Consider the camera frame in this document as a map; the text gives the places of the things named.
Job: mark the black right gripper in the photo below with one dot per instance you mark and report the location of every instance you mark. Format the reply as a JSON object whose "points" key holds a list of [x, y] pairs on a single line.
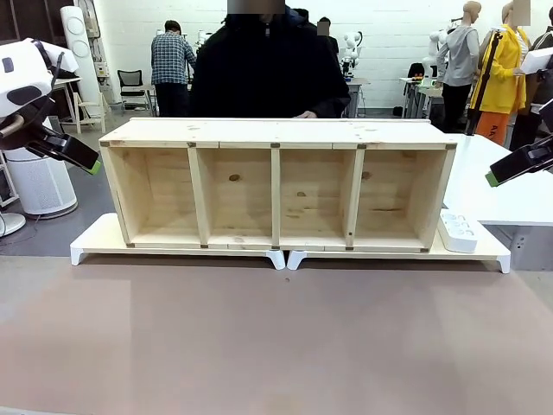
{"points": [[542, 151]]}

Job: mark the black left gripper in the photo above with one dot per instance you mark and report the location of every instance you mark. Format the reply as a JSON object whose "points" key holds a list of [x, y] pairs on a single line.
{"points": [[47, 142]]}

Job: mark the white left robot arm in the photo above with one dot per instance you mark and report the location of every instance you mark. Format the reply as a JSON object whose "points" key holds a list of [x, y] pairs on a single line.
{"points": [[26, 73]]}

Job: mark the person's bare hand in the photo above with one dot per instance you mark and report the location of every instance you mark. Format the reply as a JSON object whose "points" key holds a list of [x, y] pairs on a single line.
{"points": [[307, 115]]}

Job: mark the white side table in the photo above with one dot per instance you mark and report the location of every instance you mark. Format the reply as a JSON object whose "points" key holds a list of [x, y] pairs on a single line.
{"points": [[484, 177]]}

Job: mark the light wooden stool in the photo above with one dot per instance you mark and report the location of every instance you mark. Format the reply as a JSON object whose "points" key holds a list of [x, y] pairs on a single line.
{"points": [[88, 110]]}

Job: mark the white cylindrical air purifier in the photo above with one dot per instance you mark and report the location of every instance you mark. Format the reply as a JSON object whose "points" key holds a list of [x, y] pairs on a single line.
{"points": [[41, 186]]}

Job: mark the white power strip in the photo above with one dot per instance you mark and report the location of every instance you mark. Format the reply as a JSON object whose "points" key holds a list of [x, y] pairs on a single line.
{"points": [[459, 231]]}

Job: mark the black mesh office chair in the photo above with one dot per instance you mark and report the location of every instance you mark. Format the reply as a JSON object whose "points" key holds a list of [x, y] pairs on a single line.
{"points": [[133, 84]]}

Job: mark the black tripod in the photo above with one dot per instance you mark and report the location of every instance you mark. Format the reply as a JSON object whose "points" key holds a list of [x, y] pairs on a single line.
{"points": [[484, 82]]}

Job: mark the mannequin in yellow jacket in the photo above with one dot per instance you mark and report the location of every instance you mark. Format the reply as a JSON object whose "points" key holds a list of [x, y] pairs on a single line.
{"points": [[503, 78]]}

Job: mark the wooden riser with white legs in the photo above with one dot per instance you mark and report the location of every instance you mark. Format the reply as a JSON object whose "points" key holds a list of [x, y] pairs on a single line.
{"points": [[108, 242], [389, 256]]}

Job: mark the white fan base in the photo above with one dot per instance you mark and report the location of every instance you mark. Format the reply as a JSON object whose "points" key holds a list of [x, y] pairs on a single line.
{"points": [[10, 225]]}

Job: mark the tall white air conditioner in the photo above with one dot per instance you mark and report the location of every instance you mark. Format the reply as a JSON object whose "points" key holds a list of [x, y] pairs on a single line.
{"points": [[84, 52]]}

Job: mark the grey background table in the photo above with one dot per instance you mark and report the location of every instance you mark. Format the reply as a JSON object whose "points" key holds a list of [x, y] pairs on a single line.
{"points": [[417, 86]]}

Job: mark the man in plaid shirt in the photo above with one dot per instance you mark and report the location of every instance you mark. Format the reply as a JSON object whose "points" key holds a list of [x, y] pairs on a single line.
{"points": [[170, 65]]}

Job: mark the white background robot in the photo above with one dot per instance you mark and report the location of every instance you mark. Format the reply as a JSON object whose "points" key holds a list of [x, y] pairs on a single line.
{"points": [[434, 47], [351, 49]]}

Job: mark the four-compartment pine wood shelf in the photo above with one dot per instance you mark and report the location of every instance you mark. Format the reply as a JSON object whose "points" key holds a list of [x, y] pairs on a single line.
{"points": [[276, 190]]}

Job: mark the person in black jacket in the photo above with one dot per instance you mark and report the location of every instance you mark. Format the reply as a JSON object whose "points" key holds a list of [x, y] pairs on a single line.
{"points": [[268, 69]]}

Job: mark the bystander in dark clothes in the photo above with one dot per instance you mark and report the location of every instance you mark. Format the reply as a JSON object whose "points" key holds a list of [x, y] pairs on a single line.
{"points": [[330, 41]]}

